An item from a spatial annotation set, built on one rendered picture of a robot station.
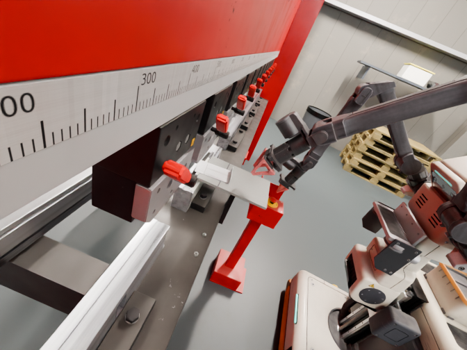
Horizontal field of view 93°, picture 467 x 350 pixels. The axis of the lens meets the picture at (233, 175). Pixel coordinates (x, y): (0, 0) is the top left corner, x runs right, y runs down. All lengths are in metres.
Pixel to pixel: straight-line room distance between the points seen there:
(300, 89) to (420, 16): 2.23
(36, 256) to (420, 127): 6.01
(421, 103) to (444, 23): 5.15
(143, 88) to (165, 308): 0.53
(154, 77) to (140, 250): 0.45
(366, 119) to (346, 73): 4.81
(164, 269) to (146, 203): 0.38
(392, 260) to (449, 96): 0.62
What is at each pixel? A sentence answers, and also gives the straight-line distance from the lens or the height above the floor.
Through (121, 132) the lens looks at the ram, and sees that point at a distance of 0.19.
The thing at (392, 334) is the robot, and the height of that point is 0.68.
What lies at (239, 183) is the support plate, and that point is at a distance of 0.82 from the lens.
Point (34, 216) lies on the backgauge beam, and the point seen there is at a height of 0.97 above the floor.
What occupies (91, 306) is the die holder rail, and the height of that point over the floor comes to 0.97.
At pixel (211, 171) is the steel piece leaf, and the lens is 0.81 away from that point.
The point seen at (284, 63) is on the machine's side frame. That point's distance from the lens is 2.85.
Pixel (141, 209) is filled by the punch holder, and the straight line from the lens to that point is 0.32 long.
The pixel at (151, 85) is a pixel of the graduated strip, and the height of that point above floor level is 1.39.
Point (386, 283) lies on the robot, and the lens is 1.22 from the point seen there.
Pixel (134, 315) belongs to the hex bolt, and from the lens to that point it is 0.57.
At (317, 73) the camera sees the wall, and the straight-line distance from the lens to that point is 5.45.
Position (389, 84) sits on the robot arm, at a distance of 1.11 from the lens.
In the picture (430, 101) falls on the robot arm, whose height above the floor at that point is 1.47.
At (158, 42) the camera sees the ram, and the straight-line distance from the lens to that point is 0.20.
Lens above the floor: 1.45
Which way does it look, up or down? 32 degrees down
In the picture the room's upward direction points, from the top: 24 degrees clockwise
